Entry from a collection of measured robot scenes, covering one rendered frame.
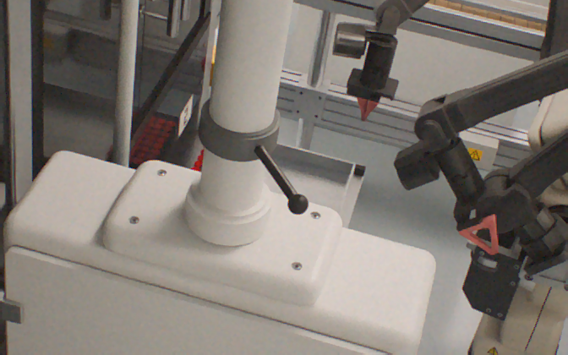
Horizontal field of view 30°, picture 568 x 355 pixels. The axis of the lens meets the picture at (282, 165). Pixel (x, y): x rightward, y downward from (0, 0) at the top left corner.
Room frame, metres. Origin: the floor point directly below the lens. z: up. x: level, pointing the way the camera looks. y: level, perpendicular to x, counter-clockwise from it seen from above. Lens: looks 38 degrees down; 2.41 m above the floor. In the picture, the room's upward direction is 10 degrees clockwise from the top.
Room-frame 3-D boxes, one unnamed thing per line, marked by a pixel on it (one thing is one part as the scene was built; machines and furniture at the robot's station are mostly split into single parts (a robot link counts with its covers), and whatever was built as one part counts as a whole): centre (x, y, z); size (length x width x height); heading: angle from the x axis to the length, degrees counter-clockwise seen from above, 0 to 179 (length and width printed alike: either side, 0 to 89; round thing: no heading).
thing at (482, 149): (2.66, -0.57, 0.50); 0.12 x 0.05 x 0.09; 82
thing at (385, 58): (1.89, -0.15, 1.26); 0.07 x 0.06 x 0.07; 93
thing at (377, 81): (1.89, -0.16, 1.20); 0.10 x 0.07 x 0.07; 81
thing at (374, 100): (1.89, -0.14, 1.13); 0.07 x 0.07 x 0.09; 81
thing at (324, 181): (1.85, 0.02, 0.90); 0.34 x 0.26 x 0.04; 82
